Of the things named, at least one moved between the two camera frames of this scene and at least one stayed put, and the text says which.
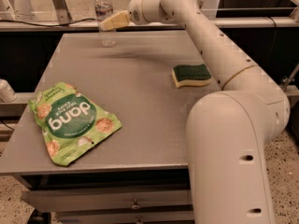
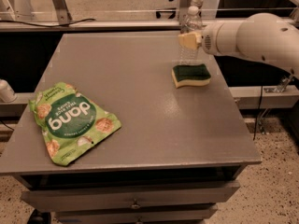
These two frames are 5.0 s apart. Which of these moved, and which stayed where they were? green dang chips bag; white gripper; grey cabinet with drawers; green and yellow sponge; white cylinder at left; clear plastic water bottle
Moved: white gripper; clear plastic water bottle
Stayed: green and yellow sponge; green dang chips bag; grey cabinet with drawers; white cylinder at left
